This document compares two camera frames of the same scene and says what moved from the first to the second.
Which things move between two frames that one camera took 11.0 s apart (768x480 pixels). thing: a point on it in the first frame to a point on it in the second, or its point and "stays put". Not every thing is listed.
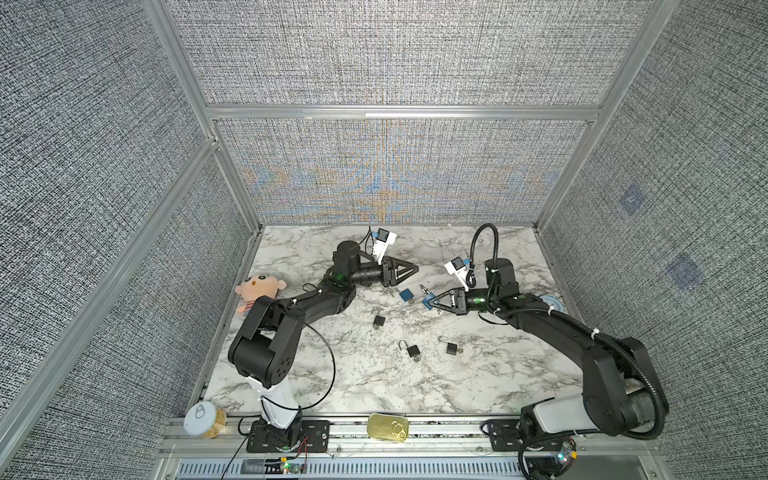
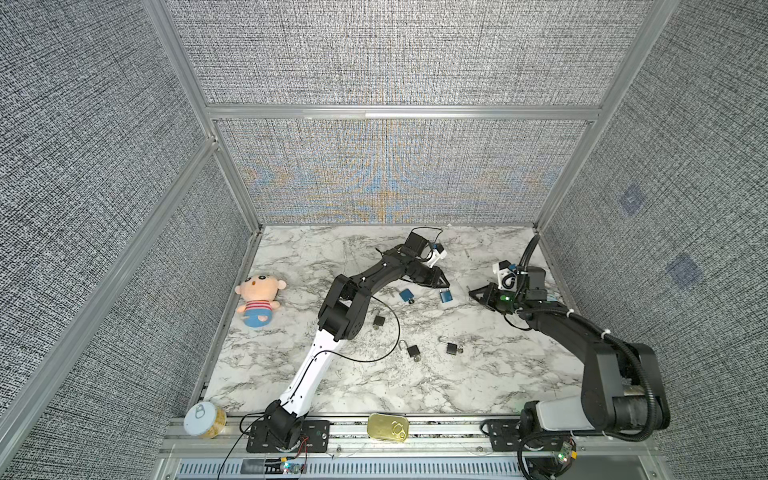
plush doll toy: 255,287 stays put
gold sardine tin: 387,427 stays put
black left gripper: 388,273 to 433,276
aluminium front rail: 631,439 stays put
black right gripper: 460,301 to 492,289
